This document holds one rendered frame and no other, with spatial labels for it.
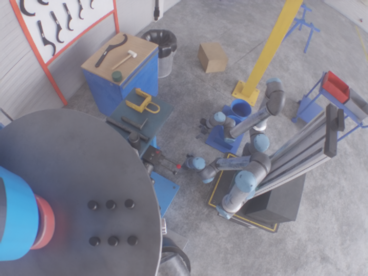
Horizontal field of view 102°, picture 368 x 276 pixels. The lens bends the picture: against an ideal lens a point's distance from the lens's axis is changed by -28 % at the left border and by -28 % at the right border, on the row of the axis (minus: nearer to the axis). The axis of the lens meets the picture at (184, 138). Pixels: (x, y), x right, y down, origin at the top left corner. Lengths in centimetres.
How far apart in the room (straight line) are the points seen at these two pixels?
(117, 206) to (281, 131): 311
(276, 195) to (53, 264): 179
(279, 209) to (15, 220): 187
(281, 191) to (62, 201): 180
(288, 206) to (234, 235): 91
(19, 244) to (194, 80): 325
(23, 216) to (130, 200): 20
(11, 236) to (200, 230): 234
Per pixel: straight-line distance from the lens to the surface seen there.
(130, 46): 249
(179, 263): 88
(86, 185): 45
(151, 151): 160
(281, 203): 197
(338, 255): 368
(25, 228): 35
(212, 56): 342
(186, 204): 253
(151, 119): 167
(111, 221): 43
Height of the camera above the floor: 250
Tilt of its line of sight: 64 degrees down
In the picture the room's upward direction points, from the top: 13 degrees clockwise
